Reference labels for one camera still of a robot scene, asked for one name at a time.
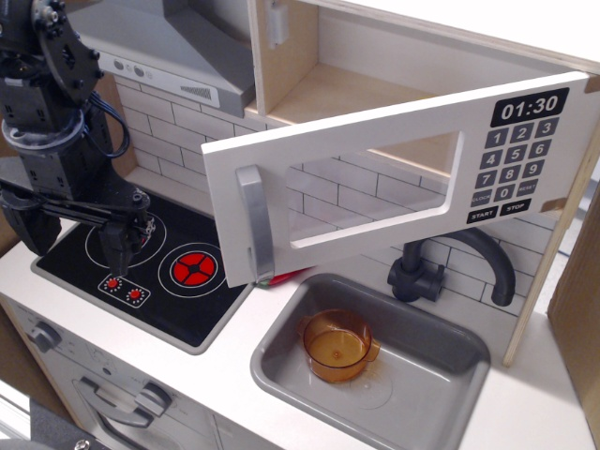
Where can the grey toy sink basin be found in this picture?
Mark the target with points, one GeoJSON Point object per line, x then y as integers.
{"type": "Point", "coordinates": [419, 392]}

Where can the wooden toy kitchen frame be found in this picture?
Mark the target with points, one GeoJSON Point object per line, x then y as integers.
{"type": "Point", "coordinates": [312, 60]}

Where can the white toy microwave door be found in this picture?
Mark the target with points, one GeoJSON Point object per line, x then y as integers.
{"type": "Point", "coordinates": [293, 197]}

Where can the dark grey toy faucet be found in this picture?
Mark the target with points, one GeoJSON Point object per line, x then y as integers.
{"type": "Point", "coordinates": [413, 277]}

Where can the grey oven knob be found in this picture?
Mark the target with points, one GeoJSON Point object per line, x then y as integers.
{"type": "Point", "coordinates": [44, 337]}

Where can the grey toy range hood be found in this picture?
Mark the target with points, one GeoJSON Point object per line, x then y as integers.
{"type": "Point", "coordinates": [170, 46]}

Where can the brown cardboard box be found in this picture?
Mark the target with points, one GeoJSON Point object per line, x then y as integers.
{"type": "Point", "coordinates": [573, 313]}

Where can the orange transparent plastic pot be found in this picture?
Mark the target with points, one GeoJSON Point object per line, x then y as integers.
{"type": "Point", "coordinates": [338, 344]}

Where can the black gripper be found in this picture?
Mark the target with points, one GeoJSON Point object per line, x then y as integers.
{"type": "Point", "coordinates": [104, 200]}

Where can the red toy chili pepper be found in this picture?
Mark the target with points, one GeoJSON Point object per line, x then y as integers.
{"type": "Point", "coordinates": [276, 280]}

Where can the black toy stove top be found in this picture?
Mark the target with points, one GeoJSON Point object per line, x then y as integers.
{"type": "Point", "coordinates": [175, 289]}

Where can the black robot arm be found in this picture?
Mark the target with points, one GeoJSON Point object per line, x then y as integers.
{"type": "Point", "coordinates": [56, 122]}

